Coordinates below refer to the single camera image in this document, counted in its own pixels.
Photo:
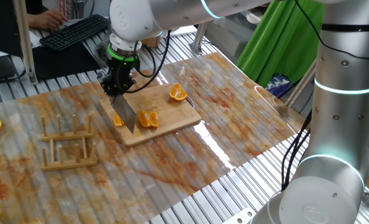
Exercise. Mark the grey crumpled cloth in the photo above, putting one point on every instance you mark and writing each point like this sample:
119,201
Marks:
100,54

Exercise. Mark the cut orange piece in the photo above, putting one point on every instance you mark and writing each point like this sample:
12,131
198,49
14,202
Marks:
178,93
154,120
117,120
144,119

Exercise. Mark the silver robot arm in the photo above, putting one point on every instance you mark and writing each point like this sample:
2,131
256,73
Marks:
343,124

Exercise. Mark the wooden peg rack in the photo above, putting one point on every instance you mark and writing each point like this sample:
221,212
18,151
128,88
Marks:
66,135

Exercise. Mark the bare person hand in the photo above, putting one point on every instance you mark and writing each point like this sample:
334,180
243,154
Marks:
48,19

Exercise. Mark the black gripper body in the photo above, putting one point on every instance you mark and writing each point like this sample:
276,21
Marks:
119,77

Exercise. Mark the black desk pad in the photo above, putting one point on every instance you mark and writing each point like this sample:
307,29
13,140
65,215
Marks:
63,62

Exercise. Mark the marble pattern plastic mat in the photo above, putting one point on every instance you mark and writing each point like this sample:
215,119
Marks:
171,174

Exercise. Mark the black computer keyboard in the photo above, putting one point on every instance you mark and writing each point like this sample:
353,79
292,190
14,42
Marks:
75,31

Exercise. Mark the steel cleaver knife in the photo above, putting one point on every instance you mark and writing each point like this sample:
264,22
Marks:
125,112

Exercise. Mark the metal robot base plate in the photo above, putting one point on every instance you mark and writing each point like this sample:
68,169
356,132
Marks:
238,217

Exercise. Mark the green fabric curtain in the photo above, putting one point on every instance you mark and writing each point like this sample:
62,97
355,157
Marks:
280,46

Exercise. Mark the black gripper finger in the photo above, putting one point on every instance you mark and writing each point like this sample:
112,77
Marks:
109,96
120,94

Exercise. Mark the black monitor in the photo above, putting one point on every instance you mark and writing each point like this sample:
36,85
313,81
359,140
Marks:
0,25

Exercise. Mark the bamboo cutting board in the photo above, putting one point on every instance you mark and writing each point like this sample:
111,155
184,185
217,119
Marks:
178,119

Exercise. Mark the blue patterned bag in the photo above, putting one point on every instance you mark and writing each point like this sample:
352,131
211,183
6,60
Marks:
279,85

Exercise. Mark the white paper sheet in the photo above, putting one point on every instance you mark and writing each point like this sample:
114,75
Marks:
35,39

